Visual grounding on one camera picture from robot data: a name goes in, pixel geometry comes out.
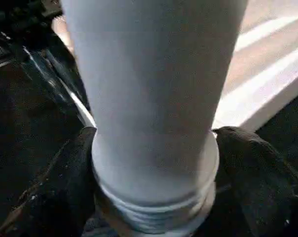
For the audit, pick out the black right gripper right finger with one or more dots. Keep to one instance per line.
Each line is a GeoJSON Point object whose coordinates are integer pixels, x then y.
{"type": "Point", "coordinates": [257, 185]}

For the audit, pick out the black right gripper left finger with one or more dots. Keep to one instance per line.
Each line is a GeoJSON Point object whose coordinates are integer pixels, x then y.
{"type": "Point", "coordinates": [60, 187]}

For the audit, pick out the white plastic table top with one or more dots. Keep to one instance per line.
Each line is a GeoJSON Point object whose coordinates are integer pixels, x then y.
{"type": "Point", "coordinates": [262, 74]}

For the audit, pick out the white plastic table leg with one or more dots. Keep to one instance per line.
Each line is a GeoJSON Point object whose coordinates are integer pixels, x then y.
{"type": "Point", "coordinates": [151, 98]}

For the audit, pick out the black mat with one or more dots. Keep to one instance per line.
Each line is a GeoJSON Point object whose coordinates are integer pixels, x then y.
{"type": "Point", "coordinates": [28, 103]}

